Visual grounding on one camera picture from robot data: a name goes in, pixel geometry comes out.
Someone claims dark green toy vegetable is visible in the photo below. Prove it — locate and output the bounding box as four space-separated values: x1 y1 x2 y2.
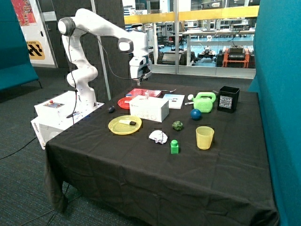
172 121 183 131

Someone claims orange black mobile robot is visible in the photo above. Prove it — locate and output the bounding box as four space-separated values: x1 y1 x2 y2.
216 45 255 69

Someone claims yellow plastic cup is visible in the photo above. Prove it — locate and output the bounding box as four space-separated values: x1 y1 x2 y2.
196 126 214 150

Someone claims teal partition wall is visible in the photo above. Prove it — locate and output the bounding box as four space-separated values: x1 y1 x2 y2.
249 0 301 226

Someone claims black tablecloth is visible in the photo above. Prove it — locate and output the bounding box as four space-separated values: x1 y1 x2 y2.
44 92 280 226

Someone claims teal sofa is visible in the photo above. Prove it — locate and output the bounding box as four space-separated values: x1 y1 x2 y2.
0 0 39 91

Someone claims black square bin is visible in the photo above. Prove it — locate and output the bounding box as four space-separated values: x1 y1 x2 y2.
217 86 240 113

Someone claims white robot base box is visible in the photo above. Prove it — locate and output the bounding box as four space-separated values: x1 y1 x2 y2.
31 91 103 149

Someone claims white cardboard box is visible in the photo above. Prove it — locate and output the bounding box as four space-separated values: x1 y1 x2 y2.
129 95 169 122

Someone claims red plastic plate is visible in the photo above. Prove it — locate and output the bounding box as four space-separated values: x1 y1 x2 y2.
118 97 133 109

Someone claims light blue book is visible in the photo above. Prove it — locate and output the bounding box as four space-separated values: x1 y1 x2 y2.
163 94 185 109

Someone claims yellow plastic plate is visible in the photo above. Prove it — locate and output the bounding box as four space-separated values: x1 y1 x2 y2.
108 115 142 135

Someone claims green toy block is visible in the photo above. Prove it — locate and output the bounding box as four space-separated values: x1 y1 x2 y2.
170 140 179 154

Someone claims red book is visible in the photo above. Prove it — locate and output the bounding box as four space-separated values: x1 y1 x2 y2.
126 88 161 98

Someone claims yellow highlighter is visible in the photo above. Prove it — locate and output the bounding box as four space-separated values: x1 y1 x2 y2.
119 120 136 126

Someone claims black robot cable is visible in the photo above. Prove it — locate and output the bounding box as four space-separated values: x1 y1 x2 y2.
66 27 132 125

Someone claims yellow black warning sign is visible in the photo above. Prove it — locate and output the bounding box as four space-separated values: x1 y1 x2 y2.
26 40 45 60

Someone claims green toy watering can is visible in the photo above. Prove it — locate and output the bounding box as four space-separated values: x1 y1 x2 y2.
188 92 216 113

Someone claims red poster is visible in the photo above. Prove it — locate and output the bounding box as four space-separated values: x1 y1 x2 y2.
11 0 37 27

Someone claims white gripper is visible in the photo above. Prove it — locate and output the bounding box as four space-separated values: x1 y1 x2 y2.
129 56 152 86

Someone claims dark blue small object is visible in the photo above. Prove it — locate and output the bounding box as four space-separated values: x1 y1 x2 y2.
108 106 115 113

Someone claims crumpled white paper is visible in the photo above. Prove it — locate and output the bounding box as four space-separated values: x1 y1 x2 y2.
149 130 168 144

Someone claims blue ball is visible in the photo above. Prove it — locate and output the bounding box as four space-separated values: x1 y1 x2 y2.
190 109 202 121

